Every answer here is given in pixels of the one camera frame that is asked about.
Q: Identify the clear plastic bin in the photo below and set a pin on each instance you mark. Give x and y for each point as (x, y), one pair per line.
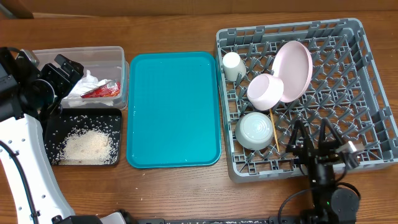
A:
(104, 62)

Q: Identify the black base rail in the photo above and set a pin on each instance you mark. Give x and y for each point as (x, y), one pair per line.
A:
(270, 220)

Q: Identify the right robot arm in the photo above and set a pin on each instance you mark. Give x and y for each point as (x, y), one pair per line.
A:
(334, 201)

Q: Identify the white rice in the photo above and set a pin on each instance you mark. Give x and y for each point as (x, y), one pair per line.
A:
(87, 146)

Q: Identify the small pink bowl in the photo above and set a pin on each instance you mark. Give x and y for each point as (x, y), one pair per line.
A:
(265, 91)

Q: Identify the pink plate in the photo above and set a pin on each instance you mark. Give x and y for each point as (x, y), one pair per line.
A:
(293, 65)

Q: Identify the black plastic tray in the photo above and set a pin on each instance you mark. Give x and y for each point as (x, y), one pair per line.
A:
(115, 118)

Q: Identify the wooden chopstick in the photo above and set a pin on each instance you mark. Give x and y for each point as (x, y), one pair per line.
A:
(274, 129)

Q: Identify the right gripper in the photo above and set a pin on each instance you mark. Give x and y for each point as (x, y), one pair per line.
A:
(313, 152)

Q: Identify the grey dish rack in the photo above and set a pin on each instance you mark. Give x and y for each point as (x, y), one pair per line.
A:
(345, 88)

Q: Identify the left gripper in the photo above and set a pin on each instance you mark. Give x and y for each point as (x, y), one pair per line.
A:
(64, 82)

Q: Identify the teal serving tray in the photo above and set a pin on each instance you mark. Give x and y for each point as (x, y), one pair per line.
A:
(173, 111)

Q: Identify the small white cup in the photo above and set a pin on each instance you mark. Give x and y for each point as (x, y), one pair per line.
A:
(233, 66)

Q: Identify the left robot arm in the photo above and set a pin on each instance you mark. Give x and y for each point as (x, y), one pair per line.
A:
(30, 96)

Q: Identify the red snack wrapper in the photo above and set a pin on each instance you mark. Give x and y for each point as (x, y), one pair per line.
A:
(109, 89)

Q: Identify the white napkin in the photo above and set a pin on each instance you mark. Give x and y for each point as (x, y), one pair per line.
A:
(85, 85)

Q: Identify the grey bowl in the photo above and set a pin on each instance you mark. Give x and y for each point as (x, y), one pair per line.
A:
(254, 131)

